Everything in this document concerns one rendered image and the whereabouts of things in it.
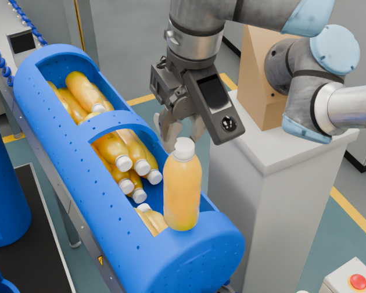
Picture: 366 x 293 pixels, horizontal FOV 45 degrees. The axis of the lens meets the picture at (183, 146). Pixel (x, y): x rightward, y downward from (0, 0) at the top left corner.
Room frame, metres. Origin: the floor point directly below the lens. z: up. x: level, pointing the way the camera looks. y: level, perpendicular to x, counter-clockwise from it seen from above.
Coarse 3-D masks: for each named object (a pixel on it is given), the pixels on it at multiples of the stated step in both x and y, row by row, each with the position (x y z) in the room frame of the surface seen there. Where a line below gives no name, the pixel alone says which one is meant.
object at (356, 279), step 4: (352, 276) 0.50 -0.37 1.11; (356, 276) 0.50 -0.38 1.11; (360, 276) 0.50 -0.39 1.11; (352, 280) 0.49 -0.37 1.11; (356, 280) 0.49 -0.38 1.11; (360, 280) 0.49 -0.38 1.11; (364, 280) 0.49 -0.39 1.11; (352, 284) 0.48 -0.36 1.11; (356, 284) 0.48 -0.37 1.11; (360, 284) 0.48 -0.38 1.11; (364, 284) 0.48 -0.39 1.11; (360, 288) 0.47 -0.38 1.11; (364, 288) 0.47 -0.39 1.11
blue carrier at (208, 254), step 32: (32, 64) 1.16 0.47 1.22; (64, 64) 1.26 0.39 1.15; (32, 96) 1.05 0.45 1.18; (64, 128) 0.88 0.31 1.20; (96, 128) 0.85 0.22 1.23; (128, 128) 1.06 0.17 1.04; (64, 160) 0.80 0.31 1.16; (96, 160) 0.75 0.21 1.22; (160, 160) 0.90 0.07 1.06; (96, 192) 0.67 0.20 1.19; (160, 192) 0.83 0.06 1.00; (96, 224) 0.62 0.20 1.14; (128, 224) 0.57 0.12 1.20; (224, 224) 0.57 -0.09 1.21; (128, 256) 0.51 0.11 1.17; (160, 256) 0.48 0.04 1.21; (192, 256) 0.50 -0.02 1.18; (224, 256) 0.54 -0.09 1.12; (128, 288) 0.47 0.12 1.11; (160, 288) 0.46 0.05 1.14; (192, 288) 0.50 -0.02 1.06
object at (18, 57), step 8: (8, 32) 1.59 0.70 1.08; (16, 32) 1.59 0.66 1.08; (24, 32) 1.60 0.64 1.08; (32, 32) 1.62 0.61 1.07; (8, 40) 1.56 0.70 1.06; (16, 40) 1.56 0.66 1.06; (24, 40) 1.58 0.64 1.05; (32, 40) 1.60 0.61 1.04; (16, 48) 1.56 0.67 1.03; (24, 48) 1.58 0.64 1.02; (32, 48) 1.59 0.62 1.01; (16, 56) 1.57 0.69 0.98; (24, 56) 1.59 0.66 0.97; (16, 64) 1.56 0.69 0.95
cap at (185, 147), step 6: (180, 138) 0.56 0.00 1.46; (186, 138) 0.56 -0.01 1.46; (180, 144) 0.55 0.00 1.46; (186, 144) 0.55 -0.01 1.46; (192, 144) 0.55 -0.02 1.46; (180, 150) 0.53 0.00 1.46; (186, 150) 0.53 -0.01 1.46; (192, 150) 0.54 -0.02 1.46; (180, 156) 0.53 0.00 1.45; (186, 156) 0.53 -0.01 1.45
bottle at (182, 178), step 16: (176, 160) 0.53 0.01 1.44; (192, 160) 0.54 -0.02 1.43; (176, 176) 0.52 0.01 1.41; (192, 176) 0.52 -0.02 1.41; (176, 192) 0.51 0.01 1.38; (192, 192) 0.52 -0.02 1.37; (176, 208) 0.51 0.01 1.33; (192, 208) 0.52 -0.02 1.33; (176, 224) 0.51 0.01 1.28; (192, 224) 0.52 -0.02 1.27
